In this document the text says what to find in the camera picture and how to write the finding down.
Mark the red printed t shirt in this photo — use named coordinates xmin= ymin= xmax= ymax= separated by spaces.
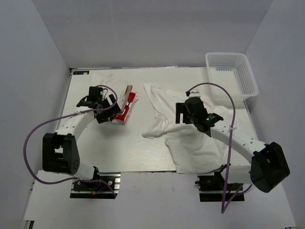
xmin=112 ymin=85 xmax=138 ymax=123

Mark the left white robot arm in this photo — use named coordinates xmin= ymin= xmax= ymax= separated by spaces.
xmin=42 ymin=85 xmax=120 ymax=180

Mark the white plastic basket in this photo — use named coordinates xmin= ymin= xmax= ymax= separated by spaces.
xmin=205 ymin=52 xmax=258 ymax=101

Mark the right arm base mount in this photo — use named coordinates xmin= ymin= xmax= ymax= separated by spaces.
xmin=195 ymin=165 xmax=244 ymax=202

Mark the white t shirt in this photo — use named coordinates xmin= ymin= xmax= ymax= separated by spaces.
xmin=91 ymin=73 xmax=128 ymax=107
xmin=142 ymin=83 xmax=228 ymax=174

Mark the blue label sticker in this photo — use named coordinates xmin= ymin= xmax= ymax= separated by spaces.
xmin=73 ymin=71 xmax=90 ymax=75

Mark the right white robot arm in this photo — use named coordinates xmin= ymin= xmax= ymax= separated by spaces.
xmin=175 ymin=97 xmax=290 ymax=193

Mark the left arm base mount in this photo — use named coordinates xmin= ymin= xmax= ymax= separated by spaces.
xmin=70 ymin=173 xmax=121 ymax=199

